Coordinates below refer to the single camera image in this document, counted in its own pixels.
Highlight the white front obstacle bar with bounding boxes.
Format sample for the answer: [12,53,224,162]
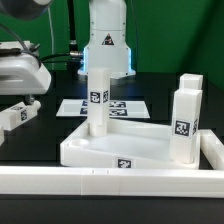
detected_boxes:
[0,166,224,198]

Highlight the AprilTag marker sheet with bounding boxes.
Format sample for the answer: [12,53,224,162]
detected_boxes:
[56,99,150,119]

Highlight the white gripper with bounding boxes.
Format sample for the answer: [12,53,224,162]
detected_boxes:
[0,41,53,106]

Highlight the white cable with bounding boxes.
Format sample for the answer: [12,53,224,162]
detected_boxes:
[46,6,56,70]

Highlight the white right obstacle bar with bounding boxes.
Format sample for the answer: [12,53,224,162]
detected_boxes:
[200,129,224,171]

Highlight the white desk top tray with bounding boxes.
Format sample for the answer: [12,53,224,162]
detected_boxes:
[60,119,200,169]

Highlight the white left obstacle bar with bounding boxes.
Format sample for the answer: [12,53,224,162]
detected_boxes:
[0,125,5,146]

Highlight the white obstacle bar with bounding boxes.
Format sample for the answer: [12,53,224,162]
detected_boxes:
[0,166,224,198]
[0,125,5,146]
[200,129,224,171]

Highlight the black cable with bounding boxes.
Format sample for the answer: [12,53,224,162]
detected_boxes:
[39,0,85,64]

